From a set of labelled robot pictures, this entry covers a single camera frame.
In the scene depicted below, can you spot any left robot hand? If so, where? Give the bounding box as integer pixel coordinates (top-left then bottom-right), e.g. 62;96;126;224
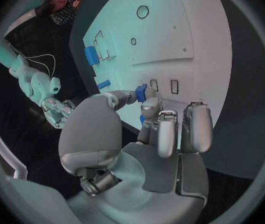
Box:
58;89;214;224

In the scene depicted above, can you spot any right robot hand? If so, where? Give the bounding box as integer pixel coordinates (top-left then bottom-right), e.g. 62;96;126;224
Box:
40;97;77;129

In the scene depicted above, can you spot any blue short cylinder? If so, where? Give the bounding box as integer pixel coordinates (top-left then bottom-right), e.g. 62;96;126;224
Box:
96;79;112;90

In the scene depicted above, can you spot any person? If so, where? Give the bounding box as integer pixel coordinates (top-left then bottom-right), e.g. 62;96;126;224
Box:
34;0;91;26

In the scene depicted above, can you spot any blue plug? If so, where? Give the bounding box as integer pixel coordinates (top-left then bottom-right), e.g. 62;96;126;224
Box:
133;83;149;125

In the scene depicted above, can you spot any white task board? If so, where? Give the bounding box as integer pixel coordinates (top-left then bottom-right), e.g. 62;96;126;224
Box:
83;0;233;131

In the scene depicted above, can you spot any blue block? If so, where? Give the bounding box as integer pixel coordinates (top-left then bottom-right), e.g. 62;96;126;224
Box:
84;46;100;67

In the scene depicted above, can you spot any white cable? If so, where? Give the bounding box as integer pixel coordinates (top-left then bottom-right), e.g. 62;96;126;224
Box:
8;42;57;79

